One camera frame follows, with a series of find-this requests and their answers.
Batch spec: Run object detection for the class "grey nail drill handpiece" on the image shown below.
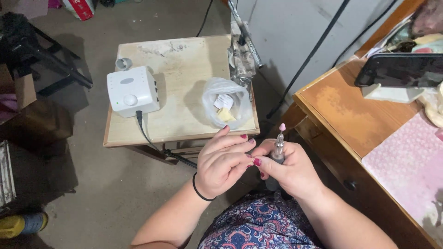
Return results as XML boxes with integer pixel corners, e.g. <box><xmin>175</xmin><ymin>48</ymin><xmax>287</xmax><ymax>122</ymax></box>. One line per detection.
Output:
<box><xmin>265</xmin><ymin>123</ymin><xmax>287</xmax><ymax>192</ymax></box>

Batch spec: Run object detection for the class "cardboard box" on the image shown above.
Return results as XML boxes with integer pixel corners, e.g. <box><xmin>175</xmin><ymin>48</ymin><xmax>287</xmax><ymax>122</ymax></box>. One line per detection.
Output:
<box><xmin>0</xmin><ymin>64</ymin><xmax>37</xmax><ymax>120</ymax></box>

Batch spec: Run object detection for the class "pink patterned mat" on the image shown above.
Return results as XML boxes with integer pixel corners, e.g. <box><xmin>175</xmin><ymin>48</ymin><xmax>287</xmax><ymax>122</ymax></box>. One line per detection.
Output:
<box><xmin>361</xmin><ymin>110</ymin><xmax>443</xmax><ymax>239</ymax></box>

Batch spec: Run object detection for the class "worn metal bar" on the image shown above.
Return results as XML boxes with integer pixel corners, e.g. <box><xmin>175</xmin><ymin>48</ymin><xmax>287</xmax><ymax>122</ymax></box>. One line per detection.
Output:
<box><xmin>227</xmin><ymin>0</ymin><xmax>264</xmax><ymax>69</ymax></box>

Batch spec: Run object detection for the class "yellow and blue bottle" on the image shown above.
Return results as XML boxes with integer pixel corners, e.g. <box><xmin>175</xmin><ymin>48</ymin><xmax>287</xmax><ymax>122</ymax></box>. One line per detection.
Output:
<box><xmin>0</xmin><ymin>212</ymin><xmax>49</xmax><ymax>240</ymax></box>

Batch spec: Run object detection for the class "black metal stand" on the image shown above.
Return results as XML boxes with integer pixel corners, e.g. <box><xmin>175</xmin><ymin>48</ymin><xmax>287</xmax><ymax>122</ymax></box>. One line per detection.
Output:
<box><xmin>0</xmin><ymin>12</ymin><xmax>93</xmax><ymax>97</ymax></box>

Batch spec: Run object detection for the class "white nail drill control box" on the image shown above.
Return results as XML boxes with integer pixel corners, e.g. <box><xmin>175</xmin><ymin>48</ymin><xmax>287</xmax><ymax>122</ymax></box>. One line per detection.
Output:
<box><xmin>107</xmin><ymin>66</ymin><xmax>160</xmax><ymax>119</ymax></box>

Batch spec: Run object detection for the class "brown wooden desk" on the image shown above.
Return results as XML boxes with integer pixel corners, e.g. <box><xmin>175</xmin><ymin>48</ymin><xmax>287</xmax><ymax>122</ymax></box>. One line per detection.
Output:
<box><xmin>281</xmin><ymin>0</ymin><xmax>443</xmax><ymax>249</ymax></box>

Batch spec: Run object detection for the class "pile of desk clutter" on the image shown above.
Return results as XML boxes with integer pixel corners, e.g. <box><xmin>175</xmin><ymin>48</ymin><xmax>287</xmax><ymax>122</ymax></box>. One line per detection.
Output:
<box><xmin>365</xmin><ymin>0</ymin><xmax>443</xmax><ymax>57</ymax></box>

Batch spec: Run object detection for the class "clear plastic bag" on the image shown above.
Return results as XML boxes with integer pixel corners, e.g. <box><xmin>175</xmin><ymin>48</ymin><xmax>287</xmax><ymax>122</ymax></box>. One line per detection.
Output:
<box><xmin>202</xmin><ymin>77</ymin><xmax>254</xmax><ymax>130</ymax></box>

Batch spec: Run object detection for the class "black coiled power cable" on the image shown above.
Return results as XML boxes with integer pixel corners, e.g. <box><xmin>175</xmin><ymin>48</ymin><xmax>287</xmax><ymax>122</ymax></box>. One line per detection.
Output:
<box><xmin>136</xmin><ymin>110</ymin><xmax>198</xmax><ymax>169</ymax></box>

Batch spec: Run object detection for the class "white phone stand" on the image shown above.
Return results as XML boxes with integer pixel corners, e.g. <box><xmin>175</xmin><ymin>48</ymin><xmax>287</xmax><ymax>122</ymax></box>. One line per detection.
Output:
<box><xmin>361</xmin><ymin>83</ymin><xmax>425</xmax><ymax>104</ymax></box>

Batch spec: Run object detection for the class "small wooden side table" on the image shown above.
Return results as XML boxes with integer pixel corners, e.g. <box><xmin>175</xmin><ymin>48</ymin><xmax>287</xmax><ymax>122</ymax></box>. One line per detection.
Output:
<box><xmin>103</xmin><ymin>34</ymin><xmax>261</xmax><ymax>165</ymax></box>

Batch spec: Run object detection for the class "black wrist hair tie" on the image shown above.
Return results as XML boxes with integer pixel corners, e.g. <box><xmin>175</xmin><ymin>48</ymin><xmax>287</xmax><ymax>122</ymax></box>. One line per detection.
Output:
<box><xmin>192</xmin><ymin>172</ymin><xmax>217</xmax><ymax>202</ymax></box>

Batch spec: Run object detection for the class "person's right hand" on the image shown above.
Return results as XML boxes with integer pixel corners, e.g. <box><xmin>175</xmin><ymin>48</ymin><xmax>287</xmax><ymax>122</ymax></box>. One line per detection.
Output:
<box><xmin>251</xmin><ymin>139</ymin><xmax>326</xmax><ymax>200</ymax></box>

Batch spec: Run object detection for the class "black smartphone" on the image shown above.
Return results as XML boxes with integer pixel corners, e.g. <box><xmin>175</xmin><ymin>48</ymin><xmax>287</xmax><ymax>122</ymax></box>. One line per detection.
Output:
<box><xmin>354</xmin><ymin>53</ymin><xmax>443</xmax><ymax>88</ymax></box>

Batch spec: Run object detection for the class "person's left hand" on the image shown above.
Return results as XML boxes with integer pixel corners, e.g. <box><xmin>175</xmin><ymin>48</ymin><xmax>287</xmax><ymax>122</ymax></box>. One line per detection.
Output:
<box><xmin>194</xmin><ymin>125</ymin><xmax>257</xmax><ymax>200</ymax></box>

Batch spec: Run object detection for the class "grey handpiece holder ring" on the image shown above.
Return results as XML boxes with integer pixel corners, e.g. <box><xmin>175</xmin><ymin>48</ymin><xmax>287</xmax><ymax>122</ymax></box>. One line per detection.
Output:
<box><xmin>116</xmin><ymin>57</ymin><xmax>133</xmax><ymax>71</ymax></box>

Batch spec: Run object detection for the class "black wall cable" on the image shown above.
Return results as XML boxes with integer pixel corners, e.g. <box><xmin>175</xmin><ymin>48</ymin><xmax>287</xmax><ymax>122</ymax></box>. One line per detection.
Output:
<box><xmin>196</xmin><ymin>0</ymin><xmax>214</xmax><ymax>37</ymax></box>
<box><xmin>332</xmin><ymin>0</ymin><xmax>399</xmax><ymax>68</ymax></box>
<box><xmin>266</xmin><ymin>0</ymin><xmax>351</xmax><ymax>119</ymax></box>

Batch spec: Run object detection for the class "red and white bag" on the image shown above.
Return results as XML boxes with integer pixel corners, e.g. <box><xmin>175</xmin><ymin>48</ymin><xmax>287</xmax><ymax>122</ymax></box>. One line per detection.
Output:
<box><xmin>62</xmin><ymin>0</ymin><xmax>96</xmax><ymax>21</ymax></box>

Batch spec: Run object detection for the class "patterned floral dress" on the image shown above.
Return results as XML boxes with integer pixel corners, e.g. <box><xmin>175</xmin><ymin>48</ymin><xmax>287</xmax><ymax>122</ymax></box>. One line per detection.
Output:
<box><xmin>198</xmin><ymin>190</ymin><xmax>322</xmax><ymax>249</ymax></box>

